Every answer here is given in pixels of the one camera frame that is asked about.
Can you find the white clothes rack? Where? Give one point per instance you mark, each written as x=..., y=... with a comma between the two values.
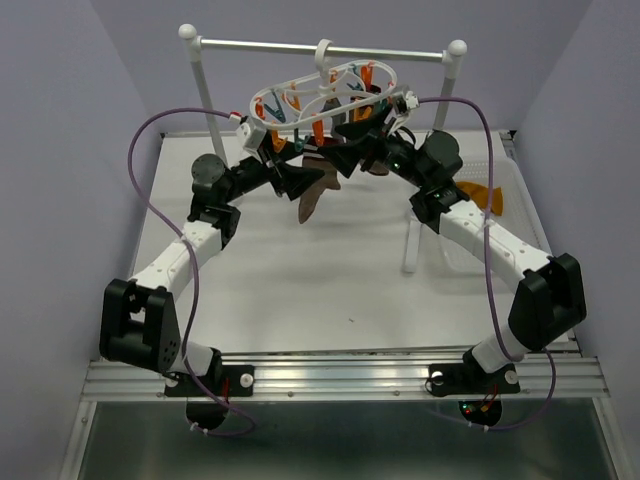
x=301, y=151

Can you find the white round clip hanger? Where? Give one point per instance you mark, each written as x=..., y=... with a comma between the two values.
x=290, y=105

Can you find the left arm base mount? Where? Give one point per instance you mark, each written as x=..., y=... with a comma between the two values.
x=234, y=381

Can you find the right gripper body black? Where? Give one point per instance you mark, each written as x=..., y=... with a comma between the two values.
x=398, y=157

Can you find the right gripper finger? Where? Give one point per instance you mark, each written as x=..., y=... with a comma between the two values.
x=345, y=158
x=375, y=126

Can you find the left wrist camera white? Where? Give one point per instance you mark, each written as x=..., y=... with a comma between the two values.
x=250, y=134

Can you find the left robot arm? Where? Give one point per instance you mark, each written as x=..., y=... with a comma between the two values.
x=139, y=324

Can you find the teal clothespin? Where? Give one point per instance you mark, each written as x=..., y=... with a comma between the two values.
x=300, y=140

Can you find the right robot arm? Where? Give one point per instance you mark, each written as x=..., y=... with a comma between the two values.
x=548, y=290

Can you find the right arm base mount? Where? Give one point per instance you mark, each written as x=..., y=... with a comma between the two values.
x=446, y=379

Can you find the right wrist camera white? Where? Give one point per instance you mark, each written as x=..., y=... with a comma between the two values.
x=404, y=103

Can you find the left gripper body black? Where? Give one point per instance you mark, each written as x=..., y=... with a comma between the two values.
x=253, y=172

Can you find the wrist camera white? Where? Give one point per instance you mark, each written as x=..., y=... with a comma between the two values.
x=404, y=103
x=250, y=134

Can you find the yellow sock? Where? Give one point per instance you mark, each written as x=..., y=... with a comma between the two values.
x=480, y=195

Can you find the grey sock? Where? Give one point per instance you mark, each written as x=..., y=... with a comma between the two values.
x=330, y=105

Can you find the beige striped sock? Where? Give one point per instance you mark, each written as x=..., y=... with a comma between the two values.
x=361, y=113

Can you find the white plastic basket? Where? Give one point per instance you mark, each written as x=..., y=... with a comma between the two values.
x=499, y=246

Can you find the aluminium rail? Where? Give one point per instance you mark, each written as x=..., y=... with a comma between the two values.
x=317, y=378

